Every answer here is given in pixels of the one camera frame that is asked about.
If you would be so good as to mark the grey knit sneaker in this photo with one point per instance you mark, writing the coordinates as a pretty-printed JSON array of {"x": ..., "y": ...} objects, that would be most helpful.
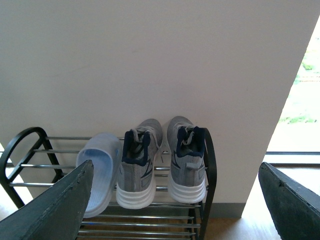
[
  {"x": 136, "y": 184},
  {"x": 186, "y": 178}
]

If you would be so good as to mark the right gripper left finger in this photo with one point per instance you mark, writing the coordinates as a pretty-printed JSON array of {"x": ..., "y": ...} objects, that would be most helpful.
[{"x": 57, "y": 213}]

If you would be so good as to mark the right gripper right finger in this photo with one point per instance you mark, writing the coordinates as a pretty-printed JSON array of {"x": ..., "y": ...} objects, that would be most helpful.
[{"x": 294, "y": 209}]

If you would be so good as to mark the black metal shoe rack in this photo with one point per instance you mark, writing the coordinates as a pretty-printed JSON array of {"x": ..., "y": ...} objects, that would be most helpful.
[{"x": 29, "y": 160}]

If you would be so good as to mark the light blue slipper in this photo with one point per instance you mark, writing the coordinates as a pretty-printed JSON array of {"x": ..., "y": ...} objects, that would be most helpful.
[{"x": 105, "y": 152}]

